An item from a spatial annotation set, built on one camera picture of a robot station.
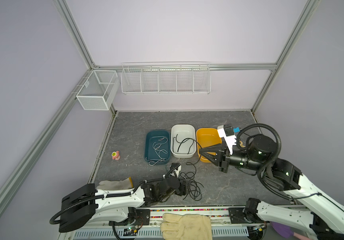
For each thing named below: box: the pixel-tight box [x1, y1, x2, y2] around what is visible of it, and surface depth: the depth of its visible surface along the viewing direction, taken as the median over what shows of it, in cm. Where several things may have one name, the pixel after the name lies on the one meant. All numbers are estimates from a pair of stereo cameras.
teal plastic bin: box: [144, 130, 170, 166], surface depth 99 cm
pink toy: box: [111, 150, 121, 161], surface depth 93 cm
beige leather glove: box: [160, 213, 213, 240], surface depth 72 cm
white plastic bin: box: [170, 124, 197, 159], surface depth 106 cm
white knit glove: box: [96, 176, 134, 191], surface depth 86 cm
